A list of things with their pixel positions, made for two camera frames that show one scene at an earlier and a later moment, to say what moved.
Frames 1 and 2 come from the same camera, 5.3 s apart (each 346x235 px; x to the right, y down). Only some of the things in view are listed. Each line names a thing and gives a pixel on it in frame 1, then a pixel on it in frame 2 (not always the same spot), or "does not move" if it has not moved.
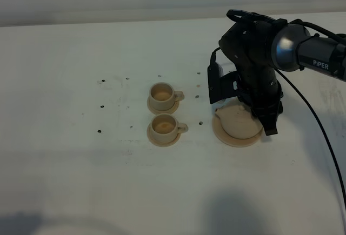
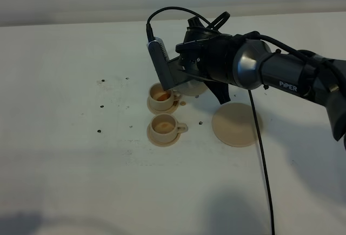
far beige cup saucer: [174, 107] does not move
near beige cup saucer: [162, 144] does not move
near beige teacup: [165, 128] does not move
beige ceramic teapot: [238, 121] to [193, 87]
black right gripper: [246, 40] to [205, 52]
